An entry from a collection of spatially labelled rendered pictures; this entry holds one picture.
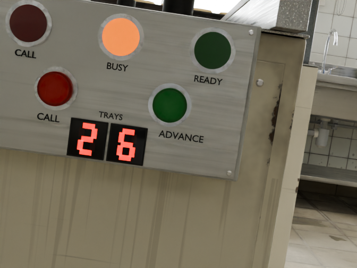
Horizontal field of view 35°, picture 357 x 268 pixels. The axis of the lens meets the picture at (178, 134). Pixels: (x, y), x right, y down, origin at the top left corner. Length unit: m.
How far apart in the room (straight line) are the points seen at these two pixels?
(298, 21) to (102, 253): 0.28
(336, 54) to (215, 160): 4.01
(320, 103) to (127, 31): 3.37
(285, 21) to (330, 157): 4.06
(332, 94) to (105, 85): 3.39
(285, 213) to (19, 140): 0.86
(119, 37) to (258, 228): 0.22
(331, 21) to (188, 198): 4.00
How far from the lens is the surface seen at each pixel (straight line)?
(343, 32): 4.53
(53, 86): 0.50
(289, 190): 1.28
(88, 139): 0.51
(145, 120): 0.51
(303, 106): 1.26
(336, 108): 3.87
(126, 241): 0.56
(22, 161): 0.56
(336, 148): 4.56
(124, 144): 0.51
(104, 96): 0.51
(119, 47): 0.50
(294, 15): 0.52
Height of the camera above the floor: 0.79
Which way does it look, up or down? 6 degrees down
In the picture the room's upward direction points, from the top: 8 degrees clockwise
